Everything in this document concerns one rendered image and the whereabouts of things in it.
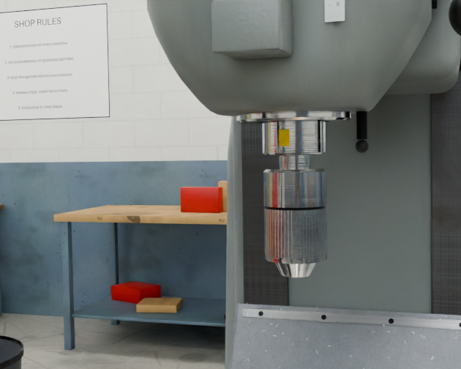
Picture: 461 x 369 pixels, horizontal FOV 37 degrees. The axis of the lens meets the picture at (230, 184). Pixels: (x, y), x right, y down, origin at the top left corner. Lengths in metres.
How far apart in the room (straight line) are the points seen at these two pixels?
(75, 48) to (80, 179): 0.99
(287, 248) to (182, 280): 4.64
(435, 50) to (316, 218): 0.19
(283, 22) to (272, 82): 0.05
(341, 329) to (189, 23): 0.54
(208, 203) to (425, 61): 3.81
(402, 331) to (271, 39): 0.57
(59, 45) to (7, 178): 1.13
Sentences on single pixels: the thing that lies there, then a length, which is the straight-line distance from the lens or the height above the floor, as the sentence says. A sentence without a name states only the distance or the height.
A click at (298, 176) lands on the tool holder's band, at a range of 0.50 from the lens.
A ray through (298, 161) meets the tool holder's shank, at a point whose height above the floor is 1.27.
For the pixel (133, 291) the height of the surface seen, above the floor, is 0.31.
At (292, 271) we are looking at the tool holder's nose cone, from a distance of 0.52.
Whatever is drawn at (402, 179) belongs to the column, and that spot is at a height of 1.24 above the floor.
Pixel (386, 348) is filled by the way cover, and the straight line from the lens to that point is 0.90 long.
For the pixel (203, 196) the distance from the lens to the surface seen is 4.39.
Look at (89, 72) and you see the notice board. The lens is 5.40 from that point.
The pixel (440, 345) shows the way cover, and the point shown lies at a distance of 0.89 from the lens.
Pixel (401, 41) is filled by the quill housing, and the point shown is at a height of 1.35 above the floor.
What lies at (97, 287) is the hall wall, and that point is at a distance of 5.45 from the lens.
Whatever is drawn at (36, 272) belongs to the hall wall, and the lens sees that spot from 5.70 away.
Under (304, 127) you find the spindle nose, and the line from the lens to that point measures 0.50.
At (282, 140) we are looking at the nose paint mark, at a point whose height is 1.29.
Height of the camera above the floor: 1.29
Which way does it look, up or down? 3 degrees down
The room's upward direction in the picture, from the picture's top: 1 degrees counter-clockwise
